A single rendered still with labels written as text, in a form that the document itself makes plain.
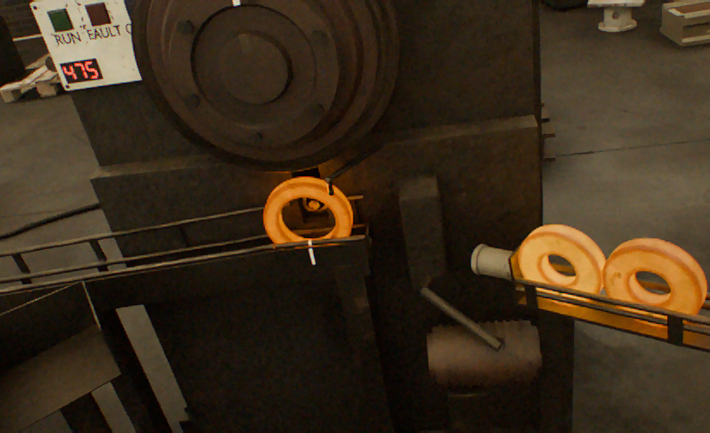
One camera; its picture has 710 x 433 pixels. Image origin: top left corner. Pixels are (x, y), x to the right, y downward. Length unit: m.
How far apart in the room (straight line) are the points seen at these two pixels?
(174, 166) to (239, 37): 0.45
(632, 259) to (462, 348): 0.38
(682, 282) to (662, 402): 0.88
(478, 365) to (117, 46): 0.95
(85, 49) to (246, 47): 0.45
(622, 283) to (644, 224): 1.48
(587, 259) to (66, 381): 1.00
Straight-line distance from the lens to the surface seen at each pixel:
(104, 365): 1.38
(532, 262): 1.19
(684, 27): 4.43
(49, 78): 5.79
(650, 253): 1.08
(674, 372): 2.02
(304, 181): 1.27
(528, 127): 1.30
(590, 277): 1.16
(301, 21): 1.04
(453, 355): 1.29
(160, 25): 1.17
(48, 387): 1.42
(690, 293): 1.11
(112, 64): 1.40
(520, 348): 1.30
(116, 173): 1.48
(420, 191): 1.25
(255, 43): 1.05
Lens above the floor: 1.41
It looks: 31 degrees down
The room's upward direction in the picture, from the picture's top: 11 degrees counter-clockwise
